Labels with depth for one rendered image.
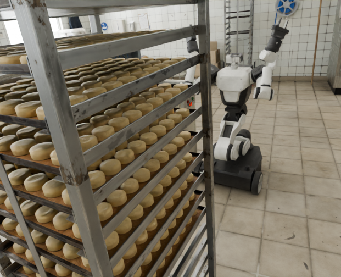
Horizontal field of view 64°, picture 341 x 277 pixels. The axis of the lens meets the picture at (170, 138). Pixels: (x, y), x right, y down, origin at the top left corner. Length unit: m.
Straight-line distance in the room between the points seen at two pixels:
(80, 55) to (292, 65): 5.85
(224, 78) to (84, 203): 1.90
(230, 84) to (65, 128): 1.92
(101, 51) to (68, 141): 0.19
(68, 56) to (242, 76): 1.85
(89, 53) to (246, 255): 1.70
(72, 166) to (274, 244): 1.77
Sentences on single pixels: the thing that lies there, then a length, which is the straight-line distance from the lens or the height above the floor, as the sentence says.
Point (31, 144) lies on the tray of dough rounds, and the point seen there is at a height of 1.24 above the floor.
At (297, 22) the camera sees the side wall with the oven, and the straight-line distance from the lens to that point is 6.13.
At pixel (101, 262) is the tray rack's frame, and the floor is 1.03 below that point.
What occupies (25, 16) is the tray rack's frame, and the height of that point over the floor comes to 1.48.
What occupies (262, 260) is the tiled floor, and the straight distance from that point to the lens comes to 1.97.
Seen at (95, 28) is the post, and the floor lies 1.44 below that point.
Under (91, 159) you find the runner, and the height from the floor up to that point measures 1.23.
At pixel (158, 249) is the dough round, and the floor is 0.77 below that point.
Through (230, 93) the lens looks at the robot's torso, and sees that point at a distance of 2.30.
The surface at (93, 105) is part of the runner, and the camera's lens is 0.52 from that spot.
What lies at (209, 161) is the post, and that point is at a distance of 1.06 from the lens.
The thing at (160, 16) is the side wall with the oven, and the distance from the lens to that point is 6.65.
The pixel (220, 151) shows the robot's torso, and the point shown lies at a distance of 2.21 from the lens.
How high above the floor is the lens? 1.46
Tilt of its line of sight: 24 degrees down
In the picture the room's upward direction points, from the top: 6 degrees counter-clockwise
